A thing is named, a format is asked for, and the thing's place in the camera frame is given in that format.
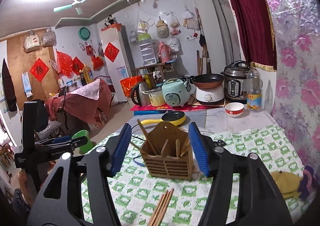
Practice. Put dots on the white patterned handbag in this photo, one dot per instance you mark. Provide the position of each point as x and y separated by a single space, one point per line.
32 41

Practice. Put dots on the large red hanging bag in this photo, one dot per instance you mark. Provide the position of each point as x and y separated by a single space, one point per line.
97 62

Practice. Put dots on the pink thermos flask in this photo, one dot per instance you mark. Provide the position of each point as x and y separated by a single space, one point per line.
163 52

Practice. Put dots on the dark red curtain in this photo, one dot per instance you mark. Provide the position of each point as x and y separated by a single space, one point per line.
250 16

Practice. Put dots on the leaning wooden sticks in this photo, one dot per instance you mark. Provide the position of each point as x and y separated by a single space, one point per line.
202 62

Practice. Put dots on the chair with grey cushion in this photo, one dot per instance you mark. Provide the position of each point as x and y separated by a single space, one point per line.
47 127

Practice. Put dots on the dark sauce bottle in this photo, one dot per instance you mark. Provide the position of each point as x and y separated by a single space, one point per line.
82 79

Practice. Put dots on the wooden wall panel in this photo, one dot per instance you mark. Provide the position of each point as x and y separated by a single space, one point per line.
20 66

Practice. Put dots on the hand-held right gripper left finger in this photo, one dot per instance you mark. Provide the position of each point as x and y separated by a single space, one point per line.
121 151

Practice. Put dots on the copper frying pan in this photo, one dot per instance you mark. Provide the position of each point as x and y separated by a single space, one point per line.
207 81

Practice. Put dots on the clear plastic handbag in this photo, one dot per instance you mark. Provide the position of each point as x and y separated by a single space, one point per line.
48 37

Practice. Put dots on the mint green rice cooker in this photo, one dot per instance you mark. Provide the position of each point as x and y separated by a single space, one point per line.
176 93

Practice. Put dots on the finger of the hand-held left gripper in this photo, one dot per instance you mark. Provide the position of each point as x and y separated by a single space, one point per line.
75 144
61 139

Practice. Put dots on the red plastic bags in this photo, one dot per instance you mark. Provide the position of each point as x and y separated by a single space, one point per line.
63 63

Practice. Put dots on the clear plastic oil bottle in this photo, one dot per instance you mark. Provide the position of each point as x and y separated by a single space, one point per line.
254 91

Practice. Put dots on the small red hanging bag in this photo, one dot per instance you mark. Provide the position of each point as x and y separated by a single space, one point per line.
89 49

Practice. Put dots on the beige fabric bag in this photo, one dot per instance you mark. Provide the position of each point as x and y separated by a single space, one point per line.
162 28

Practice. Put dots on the blue white sticker sheet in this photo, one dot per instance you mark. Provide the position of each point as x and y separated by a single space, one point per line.
123 72

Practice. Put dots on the person's left forearm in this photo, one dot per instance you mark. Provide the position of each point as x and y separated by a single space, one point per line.
25 186

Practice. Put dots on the red mat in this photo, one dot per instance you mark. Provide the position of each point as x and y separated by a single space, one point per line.
150 108

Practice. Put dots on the blue mat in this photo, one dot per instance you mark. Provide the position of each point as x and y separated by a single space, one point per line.
147 112

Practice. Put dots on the clear bag with yellow contents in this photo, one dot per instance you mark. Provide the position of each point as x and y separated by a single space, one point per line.
141 26

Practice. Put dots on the grey table cloth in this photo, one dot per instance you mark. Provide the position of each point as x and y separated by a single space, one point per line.
237 123

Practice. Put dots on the blue white hanging pack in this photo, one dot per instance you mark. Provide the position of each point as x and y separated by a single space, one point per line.
26 83

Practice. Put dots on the steel pot with lid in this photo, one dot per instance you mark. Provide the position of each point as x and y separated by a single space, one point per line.
156 97

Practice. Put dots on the clear bag with red contents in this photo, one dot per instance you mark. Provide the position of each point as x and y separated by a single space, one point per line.
174 24

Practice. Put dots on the green checked tablecloth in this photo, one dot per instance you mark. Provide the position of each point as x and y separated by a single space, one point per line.
250 156

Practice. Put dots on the wooden bench shelf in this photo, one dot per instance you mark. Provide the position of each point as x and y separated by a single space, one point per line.
152 67

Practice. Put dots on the red white bowl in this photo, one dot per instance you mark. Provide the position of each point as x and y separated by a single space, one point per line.
234 110

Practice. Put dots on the yellow white towel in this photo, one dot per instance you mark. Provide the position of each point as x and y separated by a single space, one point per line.
287 183

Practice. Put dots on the panda plush toy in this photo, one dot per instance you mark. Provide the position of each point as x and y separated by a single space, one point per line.
108 21

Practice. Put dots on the green round basin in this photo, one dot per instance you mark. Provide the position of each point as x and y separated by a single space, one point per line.
85 33

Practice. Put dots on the bunch of wooden chopsticks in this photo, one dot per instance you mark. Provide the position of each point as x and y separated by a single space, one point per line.
162 203

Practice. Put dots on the red furniture cover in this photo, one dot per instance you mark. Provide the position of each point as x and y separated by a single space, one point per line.
82 108

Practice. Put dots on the purple cloth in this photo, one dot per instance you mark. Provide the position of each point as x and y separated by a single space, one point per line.
308 181

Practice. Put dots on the yellow electric frying pan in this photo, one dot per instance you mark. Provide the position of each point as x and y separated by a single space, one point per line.
173 118

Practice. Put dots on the steel electric kettle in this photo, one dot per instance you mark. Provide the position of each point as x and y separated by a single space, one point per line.
140 93

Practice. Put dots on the red diamond paper decoration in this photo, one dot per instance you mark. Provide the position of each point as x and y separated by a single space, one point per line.
77 65
39 69
111 52

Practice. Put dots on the single wooden chopstick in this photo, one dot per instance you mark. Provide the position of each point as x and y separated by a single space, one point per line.
185 144
135 146
186 151
147 138
177 148

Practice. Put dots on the long hanging poles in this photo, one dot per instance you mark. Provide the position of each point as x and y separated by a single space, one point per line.
198 21

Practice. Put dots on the large yellow oil bottle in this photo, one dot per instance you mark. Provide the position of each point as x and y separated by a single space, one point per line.
87 74

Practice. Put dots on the wooden chopstick holder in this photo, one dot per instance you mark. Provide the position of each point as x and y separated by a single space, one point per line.
167 166

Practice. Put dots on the plastic drawer tower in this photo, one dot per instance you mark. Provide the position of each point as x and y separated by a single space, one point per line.
146 49

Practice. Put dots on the black silver pressure cooker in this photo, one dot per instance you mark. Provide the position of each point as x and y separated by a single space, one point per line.
235 83

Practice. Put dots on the red gift bag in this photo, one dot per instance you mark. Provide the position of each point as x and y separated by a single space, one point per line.
127 86

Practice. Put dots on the black hanging garment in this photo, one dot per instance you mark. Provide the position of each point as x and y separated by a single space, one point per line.
8 86

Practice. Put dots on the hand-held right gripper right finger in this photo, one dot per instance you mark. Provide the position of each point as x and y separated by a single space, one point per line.
198 151

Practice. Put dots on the white printed tote bag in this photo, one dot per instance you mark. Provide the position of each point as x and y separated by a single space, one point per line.
173 44

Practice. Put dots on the white patterned cloth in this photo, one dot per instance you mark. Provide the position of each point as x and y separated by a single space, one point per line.
87 89

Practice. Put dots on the black hanging utensil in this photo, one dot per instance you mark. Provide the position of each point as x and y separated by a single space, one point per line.
202 39

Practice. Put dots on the cardboard box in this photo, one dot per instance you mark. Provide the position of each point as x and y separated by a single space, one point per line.
98 121

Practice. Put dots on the white refrigerator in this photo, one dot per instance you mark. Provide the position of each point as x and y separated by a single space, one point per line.
113 38

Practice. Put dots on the green waste bin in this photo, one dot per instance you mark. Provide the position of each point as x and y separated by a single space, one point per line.
81 142

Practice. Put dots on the beige white hanging bag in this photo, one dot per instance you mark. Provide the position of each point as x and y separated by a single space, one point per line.
189 19

